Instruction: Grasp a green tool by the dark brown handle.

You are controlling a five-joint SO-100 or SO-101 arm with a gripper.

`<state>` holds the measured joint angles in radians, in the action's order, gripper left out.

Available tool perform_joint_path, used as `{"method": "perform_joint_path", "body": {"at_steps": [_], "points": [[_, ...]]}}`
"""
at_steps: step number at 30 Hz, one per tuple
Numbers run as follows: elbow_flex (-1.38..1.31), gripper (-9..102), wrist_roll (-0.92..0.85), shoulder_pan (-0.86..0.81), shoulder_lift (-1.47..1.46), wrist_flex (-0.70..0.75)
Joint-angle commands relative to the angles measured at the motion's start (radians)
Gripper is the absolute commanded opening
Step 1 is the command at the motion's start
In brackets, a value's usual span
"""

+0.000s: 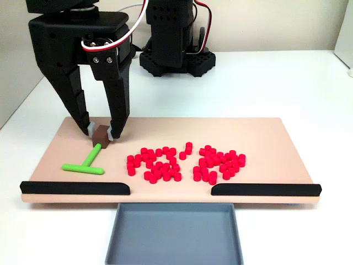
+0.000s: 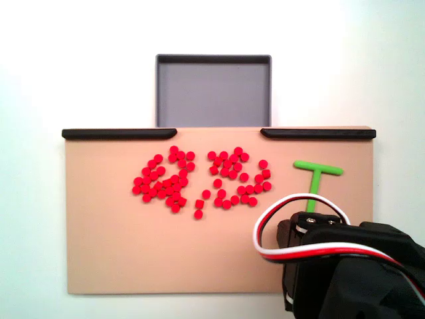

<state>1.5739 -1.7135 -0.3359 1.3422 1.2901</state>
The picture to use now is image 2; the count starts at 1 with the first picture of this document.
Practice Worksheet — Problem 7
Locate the grey square tray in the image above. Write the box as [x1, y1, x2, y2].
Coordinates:
[155, 53, 273, 129]

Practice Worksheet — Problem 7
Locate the black rail strip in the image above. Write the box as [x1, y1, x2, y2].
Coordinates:
[61, 128, 178, 140]
[260, 128, 377, 140]

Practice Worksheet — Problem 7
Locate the red white black cable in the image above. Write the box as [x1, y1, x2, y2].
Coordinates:
[252, 193, 425, 302]

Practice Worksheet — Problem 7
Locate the green tool brown handle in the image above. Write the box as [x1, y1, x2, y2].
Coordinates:
[293, 159, 344, 213]

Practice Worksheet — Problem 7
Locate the tan rectangular board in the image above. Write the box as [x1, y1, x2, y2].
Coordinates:
[62, 125, 377, 296]

